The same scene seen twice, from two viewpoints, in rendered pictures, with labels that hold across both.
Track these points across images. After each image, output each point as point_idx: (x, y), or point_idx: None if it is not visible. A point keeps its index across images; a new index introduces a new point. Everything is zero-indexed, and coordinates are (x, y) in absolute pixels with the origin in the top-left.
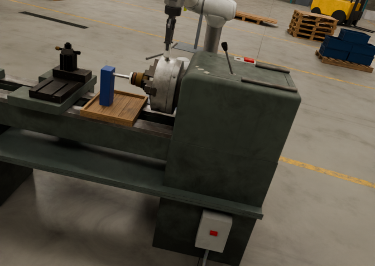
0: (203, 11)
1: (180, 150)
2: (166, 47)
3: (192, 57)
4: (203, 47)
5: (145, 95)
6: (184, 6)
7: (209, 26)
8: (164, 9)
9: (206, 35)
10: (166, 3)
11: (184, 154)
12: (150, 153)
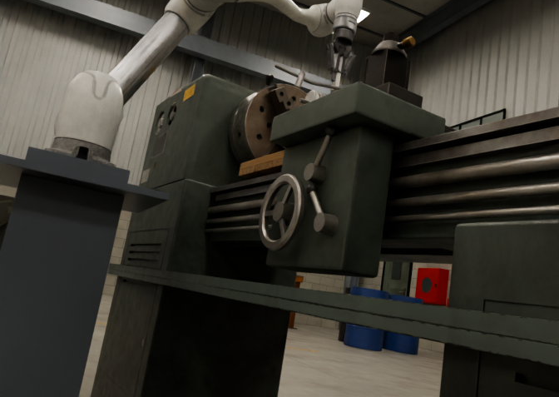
0: (214, 10)
1: None
2: (341, 79)
3: (225, 85)
4: (152, 61)
5: (121, 182)
6: None
7: (186, 30)
8: (352, 37)
9: (172, 43)
10: (355, 31)
11: None
12: None
